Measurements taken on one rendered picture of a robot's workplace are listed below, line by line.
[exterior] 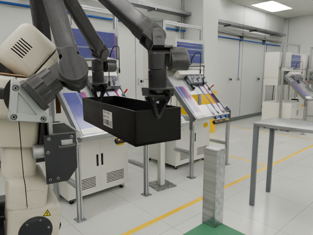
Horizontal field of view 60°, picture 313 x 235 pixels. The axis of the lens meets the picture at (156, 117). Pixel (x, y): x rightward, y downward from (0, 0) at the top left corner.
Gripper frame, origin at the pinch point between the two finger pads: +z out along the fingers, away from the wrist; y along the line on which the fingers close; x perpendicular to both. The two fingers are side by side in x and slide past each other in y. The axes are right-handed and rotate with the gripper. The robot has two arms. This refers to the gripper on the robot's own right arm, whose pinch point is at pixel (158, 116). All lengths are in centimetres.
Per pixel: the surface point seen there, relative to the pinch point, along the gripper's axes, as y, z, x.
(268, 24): 473, -156, -664
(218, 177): -38.6, 5.6, 10.4
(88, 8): 201, -78, -42
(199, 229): -37.5, 15.2, 13.8
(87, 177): 179, 85, -25
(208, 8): 353, -141, -330
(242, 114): 452, 99, -546
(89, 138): 147, 39, -20
